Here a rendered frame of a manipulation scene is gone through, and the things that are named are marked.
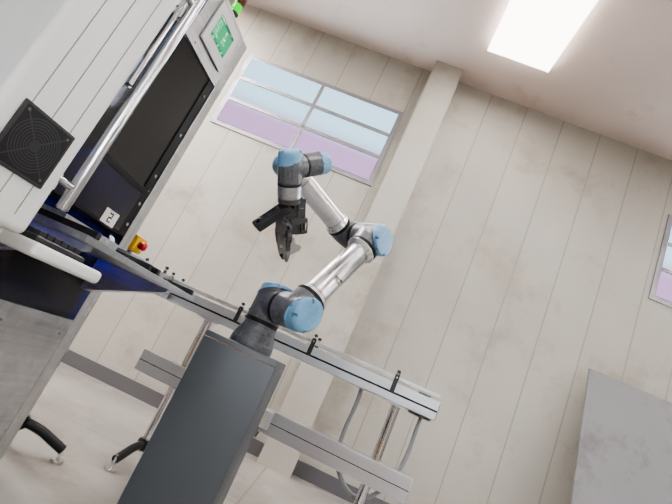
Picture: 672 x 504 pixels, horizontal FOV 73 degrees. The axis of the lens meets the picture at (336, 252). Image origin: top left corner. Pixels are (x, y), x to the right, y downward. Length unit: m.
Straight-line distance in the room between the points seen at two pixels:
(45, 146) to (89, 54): 0.19
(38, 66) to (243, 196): 3.84
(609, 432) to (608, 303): 1.21
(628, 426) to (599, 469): 0.47
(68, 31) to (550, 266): 4.43
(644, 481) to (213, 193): 4.44
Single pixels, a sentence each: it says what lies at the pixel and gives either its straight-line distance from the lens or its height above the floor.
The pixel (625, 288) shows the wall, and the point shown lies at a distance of 5.14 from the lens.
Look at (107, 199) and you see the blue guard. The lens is 1.98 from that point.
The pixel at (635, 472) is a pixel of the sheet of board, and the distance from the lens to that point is 4.55.
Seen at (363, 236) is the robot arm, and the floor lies 1.30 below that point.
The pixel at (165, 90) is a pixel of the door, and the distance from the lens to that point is 2.08.
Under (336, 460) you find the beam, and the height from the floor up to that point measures 0.47.
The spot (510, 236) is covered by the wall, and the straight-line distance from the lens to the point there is 4.78.
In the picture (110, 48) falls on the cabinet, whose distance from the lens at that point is 1.04.
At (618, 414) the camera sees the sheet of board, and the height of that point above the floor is 1.53.
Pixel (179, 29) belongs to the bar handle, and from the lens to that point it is 1.19.
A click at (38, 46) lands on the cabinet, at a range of 0.96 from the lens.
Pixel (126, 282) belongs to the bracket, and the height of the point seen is 0.82.
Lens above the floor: 0.79
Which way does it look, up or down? 15 degrees up
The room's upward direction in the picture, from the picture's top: 25 degrees clockwise
